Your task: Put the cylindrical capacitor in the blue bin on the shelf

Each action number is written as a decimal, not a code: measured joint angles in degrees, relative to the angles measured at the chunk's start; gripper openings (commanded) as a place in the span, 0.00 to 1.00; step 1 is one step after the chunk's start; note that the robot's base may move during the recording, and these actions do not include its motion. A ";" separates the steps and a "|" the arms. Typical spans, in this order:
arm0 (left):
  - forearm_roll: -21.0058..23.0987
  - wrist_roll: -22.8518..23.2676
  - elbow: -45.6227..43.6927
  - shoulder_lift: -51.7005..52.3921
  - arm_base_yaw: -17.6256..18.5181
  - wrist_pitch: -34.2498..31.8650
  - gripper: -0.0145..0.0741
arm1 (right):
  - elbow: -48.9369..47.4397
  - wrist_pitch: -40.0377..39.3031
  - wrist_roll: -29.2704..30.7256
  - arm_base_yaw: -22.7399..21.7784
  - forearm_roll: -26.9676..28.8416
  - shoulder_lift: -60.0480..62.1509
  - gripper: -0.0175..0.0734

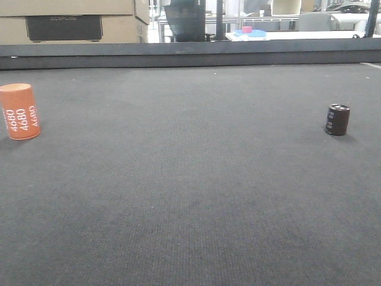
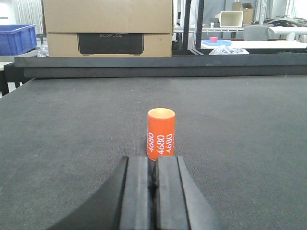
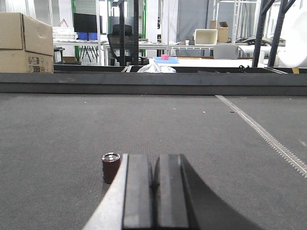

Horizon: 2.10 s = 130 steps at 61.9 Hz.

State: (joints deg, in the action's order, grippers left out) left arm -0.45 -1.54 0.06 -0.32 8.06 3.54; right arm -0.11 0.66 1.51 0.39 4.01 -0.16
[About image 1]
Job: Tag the dark brown cylindrical capacitor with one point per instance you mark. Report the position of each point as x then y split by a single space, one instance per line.
337 119

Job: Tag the dark office chair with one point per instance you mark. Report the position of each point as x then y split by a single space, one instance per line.
186 20

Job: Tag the blue tray with pink item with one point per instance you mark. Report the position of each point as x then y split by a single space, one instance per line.
249 32

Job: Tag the white background table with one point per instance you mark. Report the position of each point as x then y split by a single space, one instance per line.
340 34

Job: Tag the orange cylinder marked 4680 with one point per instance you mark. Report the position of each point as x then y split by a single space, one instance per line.
20 111

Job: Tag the cardboard box with black label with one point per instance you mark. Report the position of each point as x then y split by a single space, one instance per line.
25 22

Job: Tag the black vertical post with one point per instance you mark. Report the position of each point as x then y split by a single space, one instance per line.
219 21

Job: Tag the dark table edge rail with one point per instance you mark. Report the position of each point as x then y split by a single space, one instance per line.
190 54

